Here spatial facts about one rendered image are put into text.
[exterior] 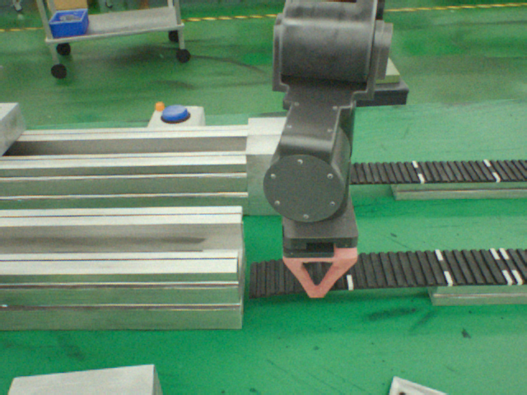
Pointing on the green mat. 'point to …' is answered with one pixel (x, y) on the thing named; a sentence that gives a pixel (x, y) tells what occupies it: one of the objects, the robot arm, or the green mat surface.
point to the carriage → (10, 126)
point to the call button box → (196, 117)
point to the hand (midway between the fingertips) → (314, 272)
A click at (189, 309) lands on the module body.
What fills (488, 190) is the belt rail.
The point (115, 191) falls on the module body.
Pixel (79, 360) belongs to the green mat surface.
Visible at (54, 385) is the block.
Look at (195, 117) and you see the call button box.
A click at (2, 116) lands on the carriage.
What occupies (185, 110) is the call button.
